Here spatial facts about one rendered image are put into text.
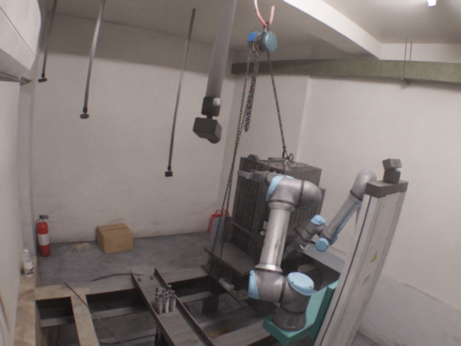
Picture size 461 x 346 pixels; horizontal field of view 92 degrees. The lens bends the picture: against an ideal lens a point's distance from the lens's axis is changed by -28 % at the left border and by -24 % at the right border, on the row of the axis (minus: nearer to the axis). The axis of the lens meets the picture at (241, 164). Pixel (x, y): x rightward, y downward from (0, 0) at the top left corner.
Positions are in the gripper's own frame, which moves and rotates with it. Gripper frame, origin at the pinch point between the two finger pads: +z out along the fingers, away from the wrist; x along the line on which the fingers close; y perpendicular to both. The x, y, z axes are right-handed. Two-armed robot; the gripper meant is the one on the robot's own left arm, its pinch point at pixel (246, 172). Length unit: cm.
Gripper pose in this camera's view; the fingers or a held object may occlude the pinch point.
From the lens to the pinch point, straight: 175.8
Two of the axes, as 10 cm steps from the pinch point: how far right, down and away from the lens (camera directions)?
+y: 1.4, -9.8, -1.3
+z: -8.1, -1.9, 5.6
